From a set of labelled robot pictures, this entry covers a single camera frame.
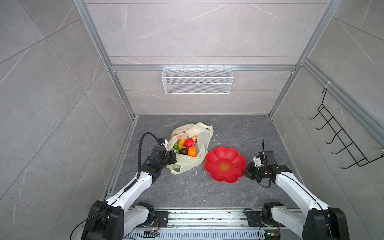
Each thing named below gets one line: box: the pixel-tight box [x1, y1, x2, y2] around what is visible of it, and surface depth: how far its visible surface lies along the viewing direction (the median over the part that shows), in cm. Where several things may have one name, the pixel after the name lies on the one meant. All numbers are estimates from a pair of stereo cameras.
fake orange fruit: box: [188, 147, 197, 157], surface depth 95 cm
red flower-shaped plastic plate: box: [204, 146, 247, 184], surface depth 94 cm
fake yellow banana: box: [178, 139, 187, 149], surface depth 100 cm
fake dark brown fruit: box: [179, 147, 188, 155], surface depth 96 cm
